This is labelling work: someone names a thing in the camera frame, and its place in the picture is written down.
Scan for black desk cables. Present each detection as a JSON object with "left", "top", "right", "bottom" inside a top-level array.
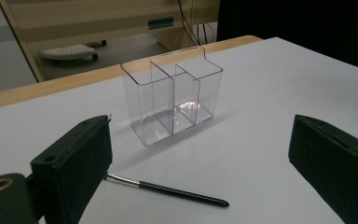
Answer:
[{"left": 176, "top": 0, "right": 218, "bottom": 47}]

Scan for light wooden desk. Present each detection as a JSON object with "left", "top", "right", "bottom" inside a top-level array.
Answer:
[{"left": 0, "top": 0, "right": 220, "bottom": 83}]

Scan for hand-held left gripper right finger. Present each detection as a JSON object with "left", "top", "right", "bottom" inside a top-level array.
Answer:
[{"left": 288, "top": 114, "right": 358, "bottom": 224}]

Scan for wheeled stand base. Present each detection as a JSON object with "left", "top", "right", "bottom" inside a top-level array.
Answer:
[{"left": 39, "top": 39, "right": 108, "bottom": 62}]

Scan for clear plastic organizer box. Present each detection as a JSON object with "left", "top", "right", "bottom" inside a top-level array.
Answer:
[{"left": 119, "top": 46, "right": 224, "bottom": 147}]

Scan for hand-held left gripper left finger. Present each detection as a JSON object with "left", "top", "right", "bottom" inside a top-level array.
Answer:
[{"left": 30, "top": 114, "right": 114, "bottom": 224}]

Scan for blue desk label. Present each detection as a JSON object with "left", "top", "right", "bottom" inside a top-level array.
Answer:
[{"left": 147, "top": 17, "right": 174, "bottom": 30}]

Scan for light wooden table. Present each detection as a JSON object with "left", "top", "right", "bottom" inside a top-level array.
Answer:
[{"left": 0, "top": 35, "right": 263, "bottom": 112}]

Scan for white table board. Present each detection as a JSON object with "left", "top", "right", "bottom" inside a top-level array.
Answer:
[{"left": 0, "top": 36, "right": 358, "bottom": 224}]

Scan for black thin brush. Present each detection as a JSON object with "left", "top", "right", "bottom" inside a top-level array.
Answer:
[{"left": 105, "top": 172, "right": 230, "bottom": 208}]

